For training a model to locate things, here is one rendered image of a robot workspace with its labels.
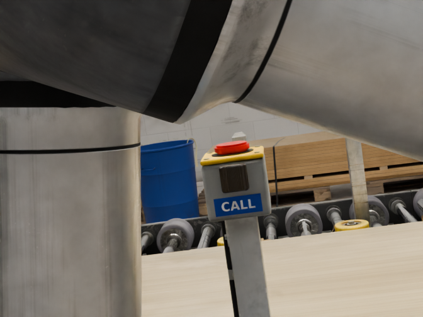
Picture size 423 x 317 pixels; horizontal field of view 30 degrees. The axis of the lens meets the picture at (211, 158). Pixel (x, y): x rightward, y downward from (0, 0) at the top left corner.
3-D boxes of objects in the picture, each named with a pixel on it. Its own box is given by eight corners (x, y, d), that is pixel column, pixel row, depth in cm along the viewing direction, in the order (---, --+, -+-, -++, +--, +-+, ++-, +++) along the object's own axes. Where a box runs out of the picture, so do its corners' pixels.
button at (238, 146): (250, 158, 87) (248, 143, 87) (214, 162, 88) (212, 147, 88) (251, 153, 91) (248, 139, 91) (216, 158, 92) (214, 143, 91)
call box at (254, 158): (272, 221, 87) (263, 151, 86) (209, 229, 87) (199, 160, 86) (272, 209, 94) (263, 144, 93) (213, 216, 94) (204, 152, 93)
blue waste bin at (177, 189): (203, 229, 645) (190, 141, 636) (135, 236, 654) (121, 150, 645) (212, 214, 703) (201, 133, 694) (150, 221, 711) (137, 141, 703)
